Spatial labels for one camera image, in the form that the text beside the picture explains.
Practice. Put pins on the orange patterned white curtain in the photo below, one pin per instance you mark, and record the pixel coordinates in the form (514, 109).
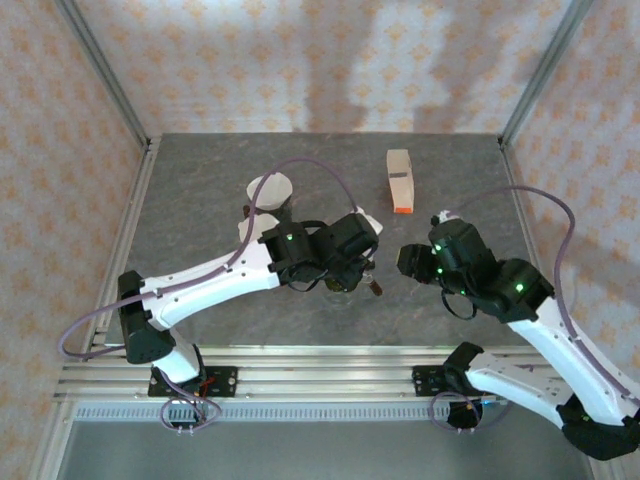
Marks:
(320, 60)

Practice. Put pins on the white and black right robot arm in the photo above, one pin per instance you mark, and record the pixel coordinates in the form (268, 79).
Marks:
(560, 350)

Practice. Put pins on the aluminium frame post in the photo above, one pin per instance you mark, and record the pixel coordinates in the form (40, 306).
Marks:
(542, 75)
(110, 80)

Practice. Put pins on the grey lower shelf panel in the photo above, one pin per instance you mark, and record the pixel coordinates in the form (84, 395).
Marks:
(325, 450)

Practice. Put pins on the coffee filter pack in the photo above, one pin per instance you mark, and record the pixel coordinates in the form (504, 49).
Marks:
(400, 190)

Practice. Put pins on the aluminium table edge rail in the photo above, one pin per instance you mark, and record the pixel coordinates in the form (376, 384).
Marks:
(134, 200)
(520, 200)

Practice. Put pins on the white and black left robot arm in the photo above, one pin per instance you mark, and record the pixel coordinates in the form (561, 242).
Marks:
(210, 285)

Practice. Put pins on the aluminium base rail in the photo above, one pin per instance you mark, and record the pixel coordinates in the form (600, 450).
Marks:
(325, 375)

